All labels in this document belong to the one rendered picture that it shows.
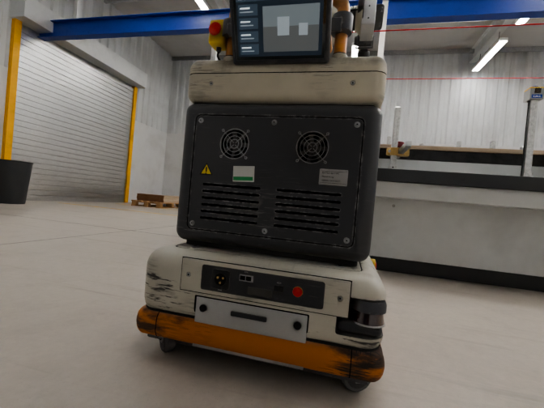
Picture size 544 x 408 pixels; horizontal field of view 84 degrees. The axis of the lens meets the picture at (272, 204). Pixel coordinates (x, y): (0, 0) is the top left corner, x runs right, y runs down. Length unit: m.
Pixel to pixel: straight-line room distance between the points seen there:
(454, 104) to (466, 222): 7.84
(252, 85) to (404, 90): 9.16
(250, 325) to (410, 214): 1.74
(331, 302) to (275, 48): 0.63
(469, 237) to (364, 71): 1.78
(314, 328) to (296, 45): 0.68
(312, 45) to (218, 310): 0.69
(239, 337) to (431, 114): 9.37
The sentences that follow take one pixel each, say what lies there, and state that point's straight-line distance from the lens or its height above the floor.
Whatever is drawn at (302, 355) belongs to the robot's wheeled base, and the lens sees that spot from 0.77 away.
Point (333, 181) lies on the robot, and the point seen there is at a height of 0.49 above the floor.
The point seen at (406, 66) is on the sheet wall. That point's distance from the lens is 10.19.
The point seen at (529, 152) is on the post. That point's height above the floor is 0.84.
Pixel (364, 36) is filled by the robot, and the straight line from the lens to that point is 1.42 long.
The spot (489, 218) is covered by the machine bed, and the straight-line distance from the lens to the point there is 2.47.
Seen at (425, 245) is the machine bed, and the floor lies 0.22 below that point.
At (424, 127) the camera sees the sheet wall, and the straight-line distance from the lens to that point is 9.77.
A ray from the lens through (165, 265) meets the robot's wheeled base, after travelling 0.84.
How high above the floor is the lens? 0.43
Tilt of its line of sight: 1 degrees down
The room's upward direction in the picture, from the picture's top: 5 degrees clockwise
